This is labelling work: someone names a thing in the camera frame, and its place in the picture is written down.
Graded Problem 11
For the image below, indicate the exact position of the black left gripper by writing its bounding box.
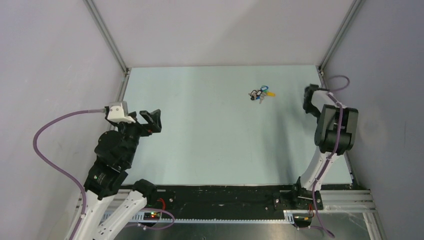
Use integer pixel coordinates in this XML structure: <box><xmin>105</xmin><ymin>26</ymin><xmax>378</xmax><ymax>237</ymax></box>
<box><xmin>114</xmin><ymin>108</ymin><xmax>162</xmax><ymax>165</ymax></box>

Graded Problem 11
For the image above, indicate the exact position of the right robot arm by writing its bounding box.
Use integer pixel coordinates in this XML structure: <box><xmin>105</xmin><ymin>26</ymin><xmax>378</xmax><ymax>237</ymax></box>
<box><xmin>273</xmin><ymin>84</ymin><xmax>359</xmax><ymax>211</ymax></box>

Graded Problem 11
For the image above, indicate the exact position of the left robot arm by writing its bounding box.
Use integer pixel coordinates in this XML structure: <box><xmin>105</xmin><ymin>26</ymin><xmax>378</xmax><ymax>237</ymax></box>
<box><xmin>69</xmin><ymin>106</ymin><xmax>162</xmax><ymax>240</ymax></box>

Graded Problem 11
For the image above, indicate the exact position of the bunch of coloured keys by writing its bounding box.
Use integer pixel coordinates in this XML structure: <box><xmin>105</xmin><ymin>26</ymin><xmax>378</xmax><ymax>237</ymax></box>
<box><xmin>248</xmin><ymin>85</ymin><xmax>276</xmax><ymax>104</ymax></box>

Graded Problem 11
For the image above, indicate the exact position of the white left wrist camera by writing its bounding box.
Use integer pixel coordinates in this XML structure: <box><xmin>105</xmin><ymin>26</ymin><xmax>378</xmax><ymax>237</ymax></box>
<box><xmin>105</xmin><ymin>101</ymin><xmax>136</xmax><ymax>124</ymax></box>

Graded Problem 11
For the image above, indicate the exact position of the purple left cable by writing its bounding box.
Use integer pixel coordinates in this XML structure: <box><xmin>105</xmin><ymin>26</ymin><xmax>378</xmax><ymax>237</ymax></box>
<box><xmin>33</xmin><ymin>108</ymin><xmax>108</xmax><ymax>240</ymax></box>

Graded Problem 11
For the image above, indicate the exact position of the left aluminium frame post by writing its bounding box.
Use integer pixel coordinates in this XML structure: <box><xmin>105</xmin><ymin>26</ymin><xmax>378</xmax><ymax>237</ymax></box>
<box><xmin>82</xmin><ymin>0</ymin><xmax>131</xmax><ymax>78</ymax></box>

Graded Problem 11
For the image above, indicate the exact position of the aluminium frame post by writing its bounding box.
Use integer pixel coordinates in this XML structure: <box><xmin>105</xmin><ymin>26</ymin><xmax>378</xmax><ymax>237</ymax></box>
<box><xmin>317</xmin><ymin>0</ymin><xmax>366</xmax><ymax>76</ymax></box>
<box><xmin>82</xmin><ymin>0</ymin><xmax>131</xmax><ymax>78</ymax></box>

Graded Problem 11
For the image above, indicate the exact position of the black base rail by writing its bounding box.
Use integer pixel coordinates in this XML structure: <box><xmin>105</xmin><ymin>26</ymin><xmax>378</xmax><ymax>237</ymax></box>
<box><xmin>148</xmin><ymin>185</ymin><xmax>324</xmax><ymax>221</ymax></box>

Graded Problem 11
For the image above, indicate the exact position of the white slotted cable duct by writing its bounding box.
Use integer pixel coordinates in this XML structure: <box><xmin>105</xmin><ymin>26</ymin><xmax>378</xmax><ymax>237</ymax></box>
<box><xmin>99</xmin><ymin>209</ymin><xmax>314</xmax><ymax>225</ymax></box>

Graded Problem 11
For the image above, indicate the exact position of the right aluminium frame post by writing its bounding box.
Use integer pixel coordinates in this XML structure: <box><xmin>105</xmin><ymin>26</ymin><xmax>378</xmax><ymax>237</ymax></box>
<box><xmin>317</xmin><ymin>0</ymin><xmax>366</xmax><ymax>76</ymax></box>

